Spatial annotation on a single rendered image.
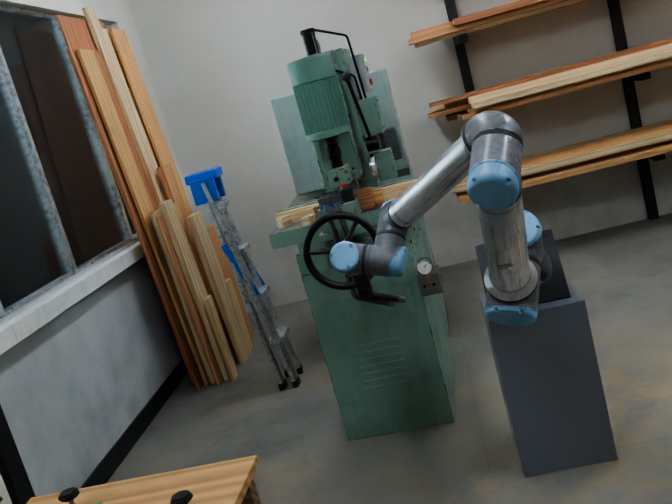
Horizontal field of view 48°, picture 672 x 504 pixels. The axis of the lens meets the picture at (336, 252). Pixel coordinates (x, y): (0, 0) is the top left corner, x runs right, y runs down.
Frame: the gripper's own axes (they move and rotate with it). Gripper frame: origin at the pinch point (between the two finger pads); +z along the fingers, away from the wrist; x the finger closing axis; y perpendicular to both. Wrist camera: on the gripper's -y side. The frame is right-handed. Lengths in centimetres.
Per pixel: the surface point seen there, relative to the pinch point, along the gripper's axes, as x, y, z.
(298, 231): 27.7, 24.1, 26.4
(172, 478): 49, -48, -68
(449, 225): -16, 50, 278
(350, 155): 5, 52, 43
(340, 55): 0, 92, 38
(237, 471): 30, -49, -70
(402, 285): -5.7, -3.8, 36.4
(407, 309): -5.3, -13.0, 39.4
